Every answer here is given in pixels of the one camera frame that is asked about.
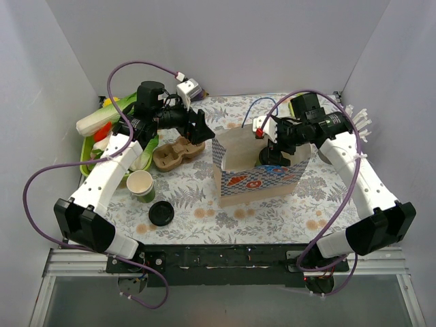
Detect purple eggplant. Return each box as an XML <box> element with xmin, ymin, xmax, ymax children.
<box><xmin>193</xmin><ymin>89</ymin><xmax>209</xmax><ymax>102</ymax></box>

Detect long white cabbage toy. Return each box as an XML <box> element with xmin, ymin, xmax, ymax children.
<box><xmin>76</xmin><ymin>104</ymin><xmax>120</xmax><ymax>137</ymax></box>

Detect straw holder with straws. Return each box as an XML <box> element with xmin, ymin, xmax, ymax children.
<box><xmin>318</xmin><ymin>104</ymin><xmax>374</xmax><ymax>163</ymax></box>

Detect green vegetable basket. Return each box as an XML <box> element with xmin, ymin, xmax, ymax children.
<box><xmin>79</xmin><ymin>105</ymin><xmax>155</xmax><ymax>177</ymax></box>

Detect black cup lid on mat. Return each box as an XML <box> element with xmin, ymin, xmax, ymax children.
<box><xmin>149</xmin><ymin>201</ymin><xmax>174</xmax><ymax>227</ymax></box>

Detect checkered paper takeout bag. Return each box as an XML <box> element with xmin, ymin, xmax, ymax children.
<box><xmin>212</xmin><ymin>116</ymin><xmax>311</xmax><ymax>207</ymax></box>

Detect yellow pepper toy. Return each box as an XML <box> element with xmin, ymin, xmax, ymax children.
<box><xmin>102</xmin><ymin>97</ymin><xmax>119</xmax><ymax>107</ymax></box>

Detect red pepper toy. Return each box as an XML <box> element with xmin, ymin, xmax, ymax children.
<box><xmin>93</xmin><ymin>121</ymin><xmax>112</xmax><ymax>142</ymax></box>

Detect black cup lid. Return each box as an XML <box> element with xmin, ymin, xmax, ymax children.
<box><xmin>149</xmin><ymin>201</ymin><xmax>174</xmax><ymax>227</ymax></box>
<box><xmin>258</xmin><ymin>147</ymin><xmax>291</xmax><ymax>167</ymax></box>

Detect stacked green paper cups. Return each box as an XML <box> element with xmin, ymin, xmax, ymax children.
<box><xmin>126</xmin><ymin>170</ymin><xmax>155</xmax><ymax>203</ymax></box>

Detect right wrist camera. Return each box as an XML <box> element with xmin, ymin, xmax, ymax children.
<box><xmin>252</xmin><ymin>115</ymin><xmax>277</xmax><ymax>143</ymax></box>

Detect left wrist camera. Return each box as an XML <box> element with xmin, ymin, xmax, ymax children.
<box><xmin>176</xmin><ymin>78</ymin><xmax>202</xmax><ymax>109</ymax></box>

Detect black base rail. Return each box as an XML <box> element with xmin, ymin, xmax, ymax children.
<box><xmin>105</xmin><ymin>243</ymin><xmax>350</xmax><ymax>289</ymax></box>

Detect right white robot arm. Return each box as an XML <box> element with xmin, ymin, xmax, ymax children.
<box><xmin>252</xmin><ymin>90</ymin><xmax>416</xmax><ymax>271</ymax></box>

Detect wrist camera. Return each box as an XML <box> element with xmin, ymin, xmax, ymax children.
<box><xmin>252</xmin><ymin>115</ymin><xmax>277</xmax><ymax>143</ymax></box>
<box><xmin>176</xmin><ymin>78</ymin><xmax>202</xmax><ymax>109</ymax></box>

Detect cardboard cup carrier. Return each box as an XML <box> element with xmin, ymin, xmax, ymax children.
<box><xmin>153</xmin><ymin>136</ymin><xmax>206</xmax><ymax>172</ymax></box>

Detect napa cabbage toy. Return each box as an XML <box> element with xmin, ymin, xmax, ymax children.
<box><xmin>129</xmin><ymin>135</ymin><xmax>159</xmax><ymax>172</ymax></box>

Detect floral table mat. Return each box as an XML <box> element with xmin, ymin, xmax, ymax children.
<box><xmin>67</xmin><ymin>95</ymin><xmax>369</xmax><ymax>245</ymax></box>

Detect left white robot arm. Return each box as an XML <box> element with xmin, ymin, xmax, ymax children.
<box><xmin>54</xmin><ymin>78</ymin><xmax>215</xmax><ymax>273</ymax></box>

